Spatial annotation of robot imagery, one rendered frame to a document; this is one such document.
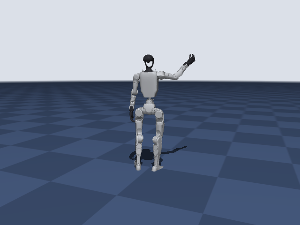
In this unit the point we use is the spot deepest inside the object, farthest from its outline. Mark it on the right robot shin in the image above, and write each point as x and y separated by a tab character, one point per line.
157	151

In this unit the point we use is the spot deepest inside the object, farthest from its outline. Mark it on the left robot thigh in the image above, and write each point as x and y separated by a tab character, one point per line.
139	123

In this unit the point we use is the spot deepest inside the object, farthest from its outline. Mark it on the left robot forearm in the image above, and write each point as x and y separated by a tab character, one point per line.
132	100

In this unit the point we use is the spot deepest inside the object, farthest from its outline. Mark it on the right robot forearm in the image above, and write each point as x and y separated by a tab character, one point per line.
181	70

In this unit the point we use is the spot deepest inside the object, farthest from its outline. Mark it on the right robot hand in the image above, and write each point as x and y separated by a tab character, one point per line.
190	60

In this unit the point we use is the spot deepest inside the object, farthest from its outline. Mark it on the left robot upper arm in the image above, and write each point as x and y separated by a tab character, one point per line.
135	84

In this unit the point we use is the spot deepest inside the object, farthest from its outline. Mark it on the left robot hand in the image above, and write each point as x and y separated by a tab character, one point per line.
131	113

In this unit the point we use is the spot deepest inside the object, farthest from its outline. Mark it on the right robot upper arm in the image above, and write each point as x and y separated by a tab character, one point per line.
163	75

